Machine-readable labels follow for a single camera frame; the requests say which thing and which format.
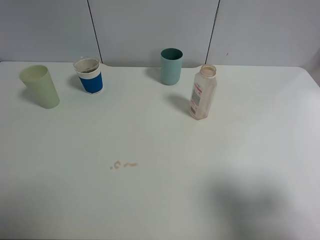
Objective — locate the clear plastic beverage bottle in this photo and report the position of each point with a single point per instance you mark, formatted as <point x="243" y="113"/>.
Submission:
<point x="203" y="91"/>

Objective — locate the light green plastic cup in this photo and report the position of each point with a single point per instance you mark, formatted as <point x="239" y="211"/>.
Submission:
<point x="39" y="82"/>

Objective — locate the teal plastic cup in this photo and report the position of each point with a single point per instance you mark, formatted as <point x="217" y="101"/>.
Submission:
<point x="171" y="65"/>

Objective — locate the blue and white paper cup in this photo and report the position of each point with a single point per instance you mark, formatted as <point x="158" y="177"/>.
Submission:
<point x="88" y="70"/>

